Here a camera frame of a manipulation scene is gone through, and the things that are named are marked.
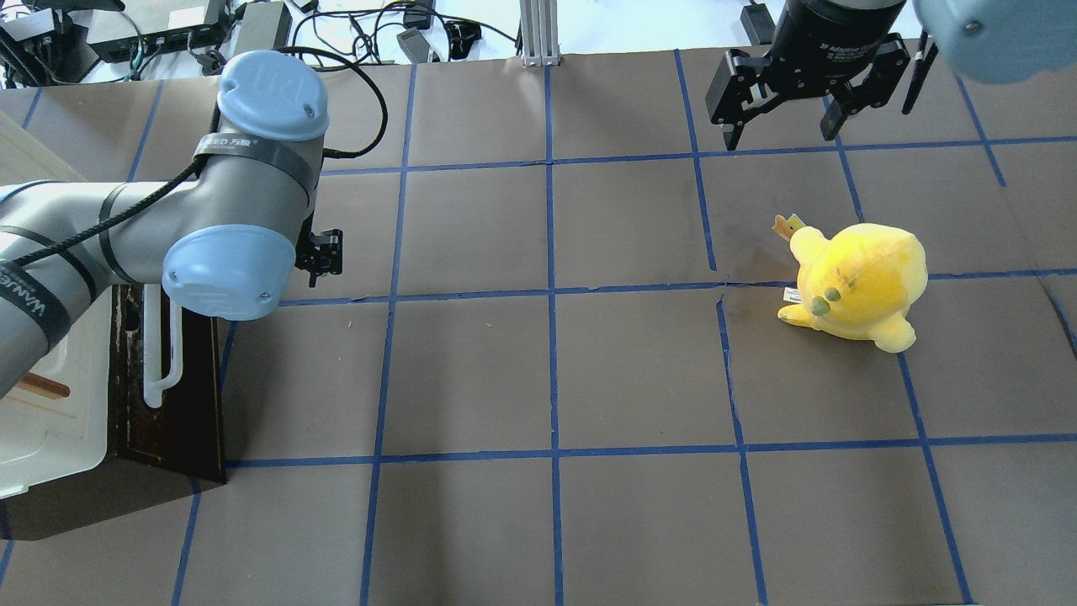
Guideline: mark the white drawer handle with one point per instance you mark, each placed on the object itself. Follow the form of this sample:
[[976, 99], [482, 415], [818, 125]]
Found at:
[[162, 361]]

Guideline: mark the cream plastic storage box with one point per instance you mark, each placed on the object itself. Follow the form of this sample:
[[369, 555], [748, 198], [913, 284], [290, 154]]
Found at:
[[55, 400]]

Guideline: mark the black power adapter brick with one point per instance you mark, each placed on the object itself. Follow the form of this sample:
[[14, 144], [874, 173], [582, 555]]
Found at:
[[264, 25]]

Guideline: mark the yellow plush dinosaur toy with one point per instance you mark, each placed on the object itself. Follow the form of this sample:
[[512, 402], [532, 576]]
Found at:
[[857, 285]]

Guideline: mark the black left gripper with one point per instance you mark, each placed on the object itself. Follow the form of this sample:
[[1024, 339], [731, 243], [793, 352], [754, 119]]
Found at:
[[322, 254]]

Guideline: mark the black network switch box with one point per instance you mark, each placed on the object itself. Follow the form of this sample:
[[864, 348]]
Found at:
[[148, 26]]

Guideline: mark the aluminium frame post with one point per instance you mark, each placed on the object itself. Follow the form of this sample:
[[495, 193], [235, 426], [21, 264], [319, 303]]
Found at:
[[538, 33]]

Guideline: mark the dark brown wooden drawer cabinet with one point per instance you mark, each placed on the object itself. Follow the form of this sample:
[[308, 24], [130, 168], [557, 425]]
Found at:
[[152, 456]]

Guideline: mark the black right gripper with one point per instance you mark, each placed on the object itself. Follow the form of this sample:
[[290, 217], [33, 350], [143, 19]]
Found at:
[[823, 38]]

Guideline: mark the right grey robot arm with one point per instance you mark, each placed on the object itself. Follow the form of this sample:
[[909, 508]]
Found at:
[[992, 42]]

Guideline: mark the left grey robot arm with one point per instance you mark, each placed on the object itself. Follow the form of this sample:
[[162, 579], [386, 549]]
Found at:
[[221, 238]]

